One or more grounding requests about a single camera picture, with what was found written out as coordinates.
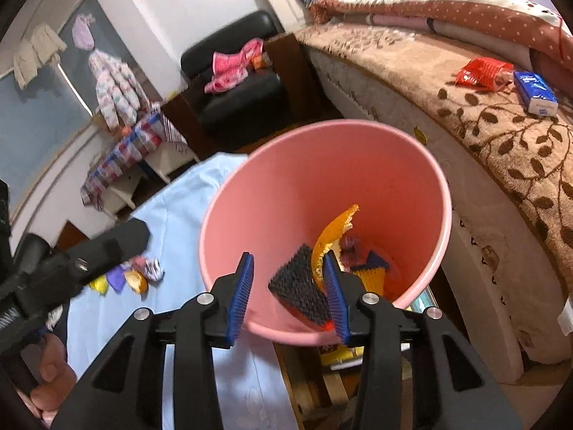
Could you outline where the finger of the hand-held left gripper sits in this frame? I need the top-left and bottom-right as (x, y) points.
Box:
(45, 219), (150, 302)

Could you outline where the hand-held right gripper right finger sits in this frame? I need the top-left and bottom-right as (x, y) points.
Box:
(323, 252), (524, 430)

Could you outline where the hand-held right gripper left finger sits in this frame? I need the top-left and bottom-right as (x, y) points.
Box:
(51, 252), (255, 430)

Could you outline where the black foam net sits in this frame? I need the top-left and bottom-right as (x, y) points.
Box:
(268, 244), (334, 325)

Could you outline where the yellow foam net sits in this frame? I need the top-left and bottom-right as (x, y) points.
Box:
(349, 265), (390, 294)

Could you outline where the small floral wrapper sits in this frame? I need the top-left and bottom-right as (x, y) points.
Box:
(339, 235), (363, 269)

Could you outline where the orange peel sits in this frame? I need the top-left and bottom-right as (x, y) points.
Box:
(311, 205), (360, 294)

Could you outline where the pink plastic bucket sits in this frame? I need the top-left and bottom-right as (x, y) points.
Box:
(199, 119), (453, 348)

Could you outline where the person's left hand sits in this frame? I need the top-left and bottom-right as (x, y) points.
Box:
(20, 334), (79, 415)

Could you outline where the purple candy wrapper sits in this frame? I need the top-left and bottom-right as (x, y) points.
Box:
(107, 265), (128, 292)

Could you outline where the striped pink candy wrapper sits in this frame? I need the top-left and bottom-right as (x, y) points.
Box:
(134, 256), (164, 282)

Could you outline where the yellow packet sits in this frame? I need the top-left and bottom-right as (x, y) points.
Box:
(320, 347), (365, 370)

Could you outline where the white side table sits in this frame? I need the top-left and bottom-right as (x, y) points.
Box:
(101, 141), (201, 220)

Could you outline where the wooden stool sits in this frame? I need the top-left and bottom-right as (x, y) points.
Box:
(278, 345), (372, 430)

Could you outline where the light blue floral tablecloth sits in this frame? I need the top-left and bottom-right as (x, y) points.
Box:
(65, 152), (300, 430)

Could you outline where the plaid covered side table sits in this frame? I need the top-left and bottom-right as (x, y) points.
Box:
(81, 103), (184, 209)

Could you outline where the pastel puffy jacket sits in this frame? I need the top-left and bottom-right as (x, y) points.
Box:
(88, 49), (150, 130)

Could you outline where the bed with white headboard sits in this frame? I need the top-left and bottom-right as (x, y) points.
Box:
(255, 0), (573, 386)

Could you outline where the black leather armchair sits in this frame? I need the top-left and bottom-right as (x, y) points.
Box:
(160, 10), (343, 159)

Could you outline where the hanging beige cloth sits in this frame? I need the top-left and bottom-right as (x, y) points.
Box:
(13, 23), (68, 90)

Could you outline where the pink dotted cloth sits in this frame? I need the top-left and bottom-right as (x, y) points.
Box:
(204, 38), (265, 94)

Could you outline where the hanging purple cloth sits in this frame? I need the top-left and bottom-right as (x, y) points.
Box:
(72, 13), (96, 50)

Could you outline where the brown leaf-pattern blanket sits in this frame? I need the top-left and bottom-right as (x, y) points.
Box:
(293, 22), (573, 287)

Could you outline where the red snack packet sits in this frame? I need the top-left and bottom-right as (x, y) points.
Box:
(454, 57), (515, 92)

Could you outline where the blue tissue pack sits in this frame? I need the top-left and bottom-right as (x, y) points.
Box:
(512, 71), (559, 117)

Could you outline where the polka dot quilt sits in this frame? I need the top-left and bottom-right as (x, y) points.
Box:
(313, 0), (573, 72)

